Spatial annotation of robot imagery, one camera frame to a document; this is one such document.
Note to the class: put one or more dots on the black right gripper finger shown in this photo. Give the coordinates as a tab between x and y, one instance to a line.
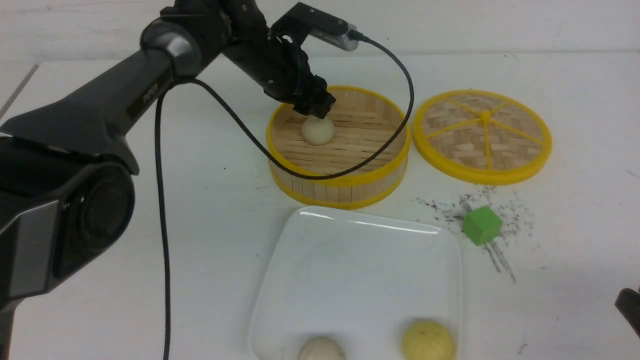
628	304

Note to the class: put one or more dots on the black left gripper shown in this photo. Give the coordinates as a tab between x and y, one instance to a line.
282	70

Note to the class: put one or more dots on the white steamed bun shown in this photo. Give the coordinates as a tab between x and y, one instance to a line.
317	131

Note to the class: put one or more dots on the yellow steamed bun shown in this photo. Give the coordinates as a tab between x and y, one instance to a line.
428	340

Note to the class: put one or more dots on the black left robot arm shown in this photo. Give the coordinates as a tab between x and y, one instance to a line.
67	191

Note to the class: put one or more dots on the white square plate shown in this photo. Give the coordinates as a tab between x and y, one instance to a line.
358	279

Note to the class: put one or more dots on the beige steamed bun on plate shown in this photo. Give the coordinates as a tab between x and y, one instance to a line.
321	348

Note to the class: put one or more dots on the bamboo steamer basket yellow rim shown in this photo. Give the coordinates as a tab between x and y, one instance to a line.
363	121

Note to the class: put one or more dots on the green cube block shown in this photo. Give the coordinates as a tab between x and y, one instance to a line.
482	225

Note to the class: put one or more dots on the woven bamboo steamer lid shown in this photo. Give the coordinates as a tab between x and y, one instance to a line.
481	137

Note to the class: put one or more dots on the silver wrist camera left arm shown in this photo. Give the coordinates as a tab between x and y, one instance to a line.
303	21

